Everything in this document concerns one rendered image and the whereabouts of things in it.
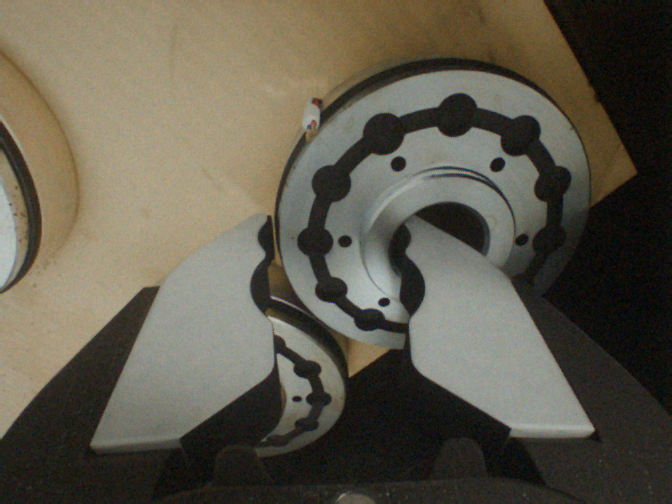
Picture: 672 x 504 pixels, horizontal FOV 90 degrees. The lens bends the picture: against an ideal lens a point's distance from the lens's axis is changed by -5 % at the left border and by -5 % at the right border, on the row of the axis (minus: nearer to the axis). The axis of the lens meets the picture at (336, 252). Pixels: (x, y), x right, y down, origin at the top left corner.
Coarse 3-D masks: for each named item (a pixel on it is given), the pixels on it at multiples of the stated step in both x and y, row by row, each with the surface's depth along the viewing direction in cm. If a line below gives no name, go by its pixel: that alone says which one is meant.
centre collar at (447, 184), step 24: (432, 168) 10; (456, 168) 10; (384, 192) 10; (408, 192) 10; (432, 192) 10; (456, 192) 10; (480, 192) 10; (384, 216) 10; (408, 216) 10; (480, 216) 11; (504, 216) 10; (360, 240) 11; (384, 240) 11; (480, 240) 11; (504, 240) 11; (384, 264) 11; (384, 288) 12
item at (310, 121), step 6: (312, 102) 11; (318, 102) 11; (306, 108) 9; (312, 108) 9; (318, 108) 9; (306, 114) 8; (312, 114) 8; (318, 114) 9; (306, 120) 8; (312, 120) 8; (318, 120) 8; (306, 126) 8; (312, 126) 8; (318, 126) 8; (312, 132) 7; (306, 138) 8
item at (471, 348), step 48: (432, 240) 10; (432, 288) 8; (480, 288) 8; (432, 336) 7; (480, 336) 7; (528, 336) 7; (432, 384) 6; (480, 384) 6; (528, 384) 6; (432, 432) 6; (480, 432) 6; (528, 432) 5; (576, 432) 5
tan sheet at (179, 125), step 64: (0, 0) 10; (64, 0) 10; (128, 0) 10; (192, 0) 10; (256, 0) 10; (320, 0) 11; (384, 0) 11; (448, 0) 11; (512, 0) 11; (64, 64) 11; (128, 64) 11; (192, 64) 11; (256, 64) 11; (320, 64) 11; (512, 64) 12; (576, 64) 12; (64, 128) 12; (128, 128) 12; (192, 128) 12; (256, 128) 12; (576, 128) 13; (128, 192) 14; (192, 192) 14; (256, 192) 14; (64, 256) 15; (128, 256) 15; (0, 320) 17; (64, 320) 17; (0, 384) 19
